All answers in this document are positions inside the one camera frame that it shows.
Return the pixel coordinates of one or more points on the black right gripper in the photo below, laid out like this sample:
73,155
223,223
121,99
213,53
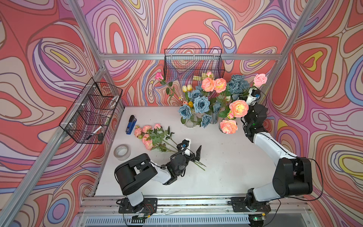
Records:
253,106

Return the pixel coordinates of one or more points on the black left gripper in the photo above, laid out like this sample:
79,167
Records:
197,154

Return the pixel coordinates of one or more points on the pale pink rose stem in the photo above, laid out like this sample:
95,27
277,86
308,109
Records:
258,81

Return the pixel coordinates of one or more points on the light pink rose stem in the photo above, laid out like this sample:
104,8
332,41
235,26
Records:
157,126

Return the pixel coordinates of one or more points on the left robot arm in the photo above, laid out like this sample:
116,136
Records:
135,173

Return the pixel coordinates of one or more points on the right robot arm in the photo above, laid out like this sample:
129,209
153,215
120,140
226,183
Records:
293,174

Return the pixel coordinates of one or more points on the pink rose bunch right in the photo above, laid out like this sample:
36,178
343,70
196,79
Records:
236,109

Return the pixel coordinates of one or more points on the pink rose bunch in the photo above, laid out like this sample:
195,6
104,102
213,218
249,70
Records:
210,84
236,109

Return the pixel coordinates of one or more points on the blue rose bouquet right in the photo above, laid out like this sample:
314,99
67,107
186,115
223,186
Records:
238,85

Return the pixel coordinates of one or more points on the blue rose bouquet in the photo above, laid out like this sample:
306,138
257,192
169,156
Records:
238,85
198,108

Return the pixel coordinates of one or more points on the white tape roll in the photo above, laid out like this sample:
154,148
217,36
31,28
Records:
122,152

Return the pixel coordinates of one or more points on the blue rose bouquet left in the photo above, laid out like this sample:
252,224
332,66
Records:
198,108

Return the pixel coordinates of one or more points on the pink rose bunch centre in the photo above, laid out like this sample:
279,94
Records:
210,84

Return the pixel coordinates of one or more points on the blue stapler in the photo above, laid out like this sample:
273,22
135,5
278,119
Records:
131,124

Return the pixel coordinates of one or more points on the yellow sponge in basket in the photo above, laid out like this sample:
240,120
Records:
200,76

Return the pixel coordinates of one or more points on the magenta rosebud stem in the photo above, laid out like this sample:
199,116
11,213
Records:
170,89

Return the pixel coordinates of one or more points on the black wire basket back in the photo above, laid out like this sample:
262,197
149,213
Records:
181,64

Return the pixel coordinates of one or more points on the black wire basket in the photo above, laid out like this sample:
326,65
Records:
92,112
181,64

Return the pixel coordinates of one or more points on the black wire basket left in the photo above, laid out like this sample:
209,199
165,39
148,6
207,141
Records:
92,112

